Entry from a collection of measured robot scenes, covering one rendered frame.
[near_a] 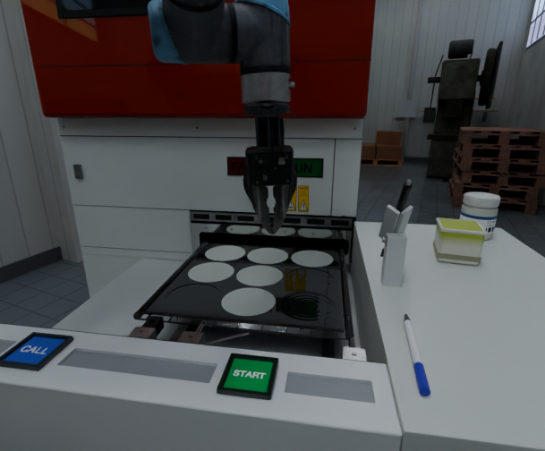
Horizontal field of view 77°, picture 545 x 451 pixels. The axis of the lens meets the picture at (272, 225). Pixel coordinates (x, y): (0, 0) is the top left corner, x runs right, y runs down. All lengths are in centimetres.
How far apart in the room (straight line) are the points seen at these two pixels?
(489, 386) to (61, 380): 45
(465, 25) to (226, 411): 1002
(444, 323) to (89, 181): 94
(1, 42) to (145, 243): 249
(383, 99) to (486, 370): 972
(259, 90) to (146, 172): 56
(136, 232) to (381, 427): 86
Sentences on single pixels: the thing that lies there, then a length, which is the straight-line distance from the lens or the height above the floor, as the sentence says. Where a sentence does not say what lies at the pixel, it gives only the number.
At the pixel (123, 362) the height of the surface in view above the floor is 96.
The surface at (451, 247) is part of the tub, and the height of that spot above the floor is 100.
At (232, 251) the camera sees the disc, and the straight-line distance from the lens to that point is 87.
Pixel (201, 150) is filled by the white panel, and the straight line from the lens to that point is 93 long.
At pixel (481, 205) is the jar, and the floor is 104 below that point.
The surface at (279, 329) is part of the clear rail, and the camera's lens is 58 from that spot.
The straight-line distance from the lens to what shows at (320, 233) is 91.
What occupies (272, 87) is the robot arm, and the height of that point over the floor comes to 127.
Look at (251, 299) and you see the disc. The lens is 66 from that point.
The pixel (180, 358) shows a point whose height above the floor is 96.
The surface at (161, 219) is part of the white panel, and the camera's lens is 102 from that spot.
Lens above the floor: 123
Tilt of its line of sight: 18 degrees down
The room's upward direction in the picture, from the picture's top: straight up
